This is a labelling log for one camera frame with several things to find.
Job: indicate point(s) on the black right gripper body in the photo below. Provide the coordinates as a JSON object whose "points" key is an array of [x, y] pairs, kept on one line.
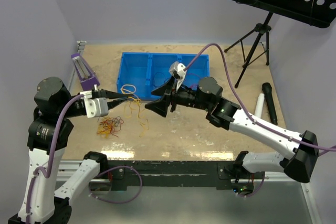
{"points": [[188, 98]]}

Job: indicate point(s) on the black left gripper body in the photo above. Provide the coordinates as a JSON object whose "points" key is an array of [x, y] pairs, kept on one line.
{"points": [[76, 109]]}

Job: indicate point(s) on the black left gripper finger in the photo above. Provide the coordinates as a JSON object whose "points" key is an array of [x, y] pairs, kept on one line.
{"points": [[114, 103], [114, 95]]}

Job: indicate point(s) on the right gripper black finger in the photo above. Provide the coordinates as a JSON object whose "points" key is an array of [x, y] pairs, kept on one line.
{"points": [[160, 91], [159, 106]]}

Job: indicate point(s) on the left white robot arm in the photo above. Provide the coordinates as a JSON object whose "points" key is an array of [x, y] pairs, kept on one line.
{"points": [[47, 140]]}

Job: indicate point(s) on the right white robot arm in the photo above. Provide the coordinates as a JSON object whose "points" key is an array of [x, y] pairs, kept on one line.
{"points": [[293, 153]]}

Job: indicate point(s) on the purple metronome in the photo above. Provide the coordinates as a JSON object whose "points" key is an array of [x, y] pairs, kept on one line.
{"points": [[87, 77]]}

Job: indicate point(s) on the blue three-compartment bin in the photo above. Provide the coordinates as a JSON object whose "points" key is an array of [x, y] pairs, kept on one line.
{"points": [[149, 70]]}

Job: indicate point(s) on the white plastic tube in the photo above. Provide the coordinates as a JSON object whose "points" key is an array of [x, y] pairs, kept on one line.
{"points": [[259, 105]]}

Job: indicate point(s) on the black microphone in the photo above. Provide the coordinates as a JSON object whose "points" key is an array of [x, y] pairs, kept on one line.
{"points": [[267, 90]]}

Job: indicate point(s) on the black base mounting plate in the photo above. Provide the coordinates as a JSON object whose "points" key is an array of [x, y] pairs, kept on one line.
{"points": [[216, 174]]}

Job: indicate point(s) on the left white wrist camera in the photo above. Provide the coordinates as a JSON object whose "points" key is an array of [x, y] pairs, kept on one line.
{"points": [[96, 107]]}

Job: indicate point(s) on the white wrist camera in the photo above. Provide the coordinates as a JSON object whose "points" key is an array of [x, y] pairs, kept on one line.
{"points": [[96, 107], [178, 72]]}

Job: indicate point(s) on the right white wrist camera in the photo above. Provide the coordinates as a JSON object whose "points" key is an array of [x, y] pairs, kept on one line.
{"points": [[178, 72]]}

